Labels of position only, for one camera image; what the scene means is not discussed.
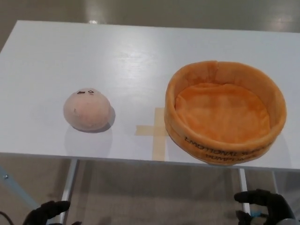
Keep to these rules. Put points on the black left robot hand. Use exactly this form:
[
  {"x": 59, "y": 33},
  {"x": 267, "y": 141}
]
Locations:
[{"x": 44, "y": 211}]

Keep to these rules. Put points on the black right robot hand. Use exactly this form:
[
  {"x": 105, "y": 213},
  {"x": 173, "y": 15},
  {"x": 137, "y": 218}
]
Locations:
[{"x": 277, "y": 206}]

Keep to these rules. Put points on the pink round plush toy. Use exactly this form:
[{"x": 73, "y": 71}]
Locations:
[{"x": 86, "y": 110}]

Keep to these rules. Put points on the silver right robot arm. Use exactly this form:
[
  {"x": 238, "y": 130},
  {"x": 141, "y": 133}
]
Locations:
[{"x": 290, "y": 222}]

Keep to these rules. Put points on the orange plush round plate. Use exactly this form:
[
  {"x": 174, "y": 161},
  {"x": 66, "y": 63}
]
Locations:
[{"x": 222, "y": 114}]

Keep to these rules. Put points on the white table leg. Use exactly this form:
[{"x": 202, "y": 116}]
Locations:
[
  {"x": 275, "y": 182},
  {"x": 244, "y": 187},
  {"x": 69, "y": 182}
]

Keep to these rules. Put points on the beige masking tape strip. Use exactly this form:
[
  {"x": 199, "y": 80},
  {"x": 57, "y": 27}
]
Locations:
[
  {"x": 146, "y": 130},
  {"x": 159, "y": 147}
]

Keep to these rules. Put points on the blue-grey metal frame bar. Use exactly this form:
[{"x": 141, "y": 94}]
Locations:
[{"x": 14, "y": 185}]

